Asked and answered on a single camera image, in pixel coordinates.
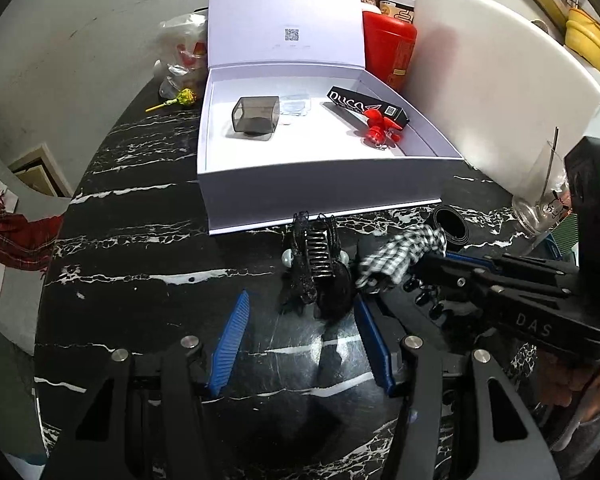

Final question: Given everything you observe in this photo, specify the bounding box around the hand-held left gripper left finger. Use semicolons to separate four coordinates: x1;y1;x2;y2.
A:
45;290;251;480

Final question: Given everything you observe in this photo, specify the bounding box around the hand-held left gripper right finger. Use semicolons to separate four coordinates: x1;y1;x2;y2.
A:
352;294;563;480

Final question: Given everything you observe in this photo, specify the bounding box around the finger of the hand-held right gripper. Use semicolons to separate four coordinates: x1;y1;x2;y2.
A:
409;255;571;311
442;251;578;285

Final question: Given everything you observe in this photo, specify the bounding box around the black tape roll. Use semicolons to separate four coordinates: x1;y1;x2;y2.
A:
432;205;468;246

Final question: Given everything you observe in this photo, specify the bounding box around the black white checkered scrunchie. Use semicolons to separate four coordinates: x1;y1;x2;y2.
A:
356;225;448;288

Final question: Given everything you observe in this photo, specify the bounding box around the black pearl hair claw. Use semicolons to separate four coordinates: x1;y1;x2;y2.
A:
278;212;356;321

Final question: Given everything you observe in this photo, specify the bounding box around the red plastic clip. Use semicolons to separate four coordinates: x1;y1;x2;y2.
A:
362;107;405;151

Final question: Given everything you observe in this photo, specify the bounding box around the white hinged gift box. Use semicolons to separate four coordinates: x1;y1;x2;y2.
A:
196;0;465;236

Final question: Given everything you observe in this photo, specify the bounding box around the black packet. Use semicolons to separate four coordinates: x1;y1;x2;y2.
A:
326;85;411;126

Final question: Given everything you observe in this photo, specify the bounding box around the smoky transparent plastic box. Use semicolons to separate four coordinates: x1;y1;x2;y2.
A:
231;96;282;137

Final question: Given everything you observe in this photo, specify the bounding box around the clear plastic holder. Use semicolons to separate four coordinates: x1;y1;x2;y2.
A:
279;94;313;126

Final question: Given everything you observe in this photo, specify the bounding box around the person's right hand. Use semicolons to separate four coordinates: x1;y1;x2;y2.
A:
532;347;600;431

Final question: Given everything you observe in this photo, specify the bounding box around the green ribbed box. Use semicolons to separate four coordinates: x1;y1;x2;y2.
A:
550;210;581;256

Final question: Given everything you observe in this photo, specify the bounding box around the clear drinking glass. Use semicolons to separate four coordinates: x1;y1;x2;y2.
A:
511;140;573;238

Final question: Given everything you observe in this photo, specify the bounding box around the white cutting board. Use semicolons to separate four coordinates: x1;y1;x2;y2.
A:
404;0;600;196

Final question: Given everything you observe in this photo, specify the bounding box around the yellow plastic basket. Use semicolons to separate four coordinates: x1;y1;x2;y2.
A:
565;7;600;73

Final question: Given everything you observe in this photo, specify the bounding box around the red plaid scarf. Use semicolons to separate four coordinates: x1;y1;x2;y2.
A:
0;182;66;273

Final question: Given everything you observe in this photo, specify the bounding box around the red canister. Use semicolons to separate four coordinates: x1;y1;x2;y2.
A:
362;10;418;90

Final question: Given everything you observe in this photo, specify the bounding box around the yellow lollipop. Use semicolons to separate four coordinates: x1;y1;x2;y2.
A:
145;88;196;113

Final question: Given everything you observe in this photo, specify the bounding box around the plastic bag with cup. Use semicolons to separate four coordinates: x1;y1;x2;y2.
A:
154;12;211;101

